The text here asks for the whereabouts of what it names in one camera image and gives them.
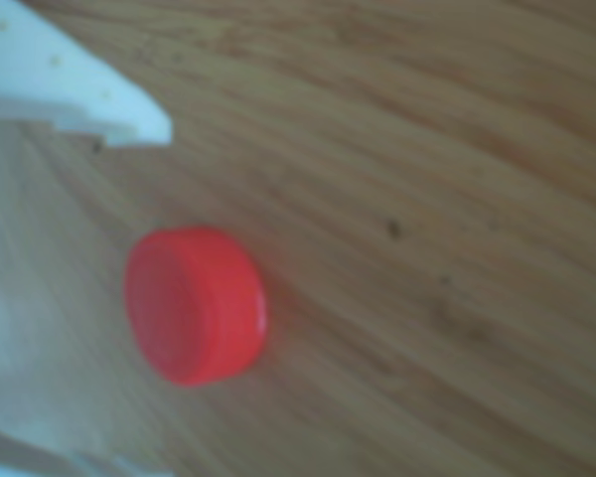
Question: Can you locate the red plastic bottle cap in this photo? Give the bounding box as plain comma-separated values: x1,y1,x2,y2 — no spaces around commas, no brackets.
122,226,269,388

